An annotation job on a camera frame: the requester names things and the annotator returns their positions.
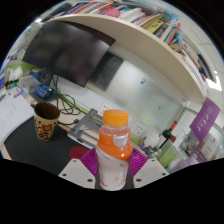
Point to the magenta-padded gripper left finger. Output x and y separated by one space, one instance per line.
88 163

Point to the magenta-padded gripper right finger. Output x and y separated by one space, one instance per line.
138 163

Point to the orange-capped clear drink bottle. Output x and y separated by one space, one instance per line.
113 143

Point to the purple translucent water bottle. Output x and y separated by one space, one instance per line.
186 163

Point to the flat round red coaster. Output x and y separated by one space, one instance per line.
77 152

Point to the white rounded container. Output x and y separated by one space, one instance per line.
152 138

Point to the green translucent cup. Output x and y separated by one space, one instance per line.
168 153

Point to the beige mug with red flowers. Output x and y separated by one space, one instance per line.
45 128

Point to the black desk mat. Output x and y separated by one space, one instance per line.
33 150

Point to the purple hanging banner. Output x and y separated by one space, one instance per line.
205 120

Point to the small blue electronic device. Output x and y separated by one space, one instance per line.
43 91

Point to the white handwritten paper sheet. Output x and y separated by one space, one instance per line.
13 113

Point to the clear plastic box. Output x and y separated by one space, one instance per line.
29 84

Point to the purple and white packet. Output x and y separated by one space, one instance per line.
16 92

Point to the white tissue pack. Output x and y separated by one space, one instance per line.
15 74

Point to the black computer monitor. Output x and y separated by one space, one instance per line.
66 50

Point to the white wall socket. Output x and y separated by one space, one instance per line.
138 128
106 108

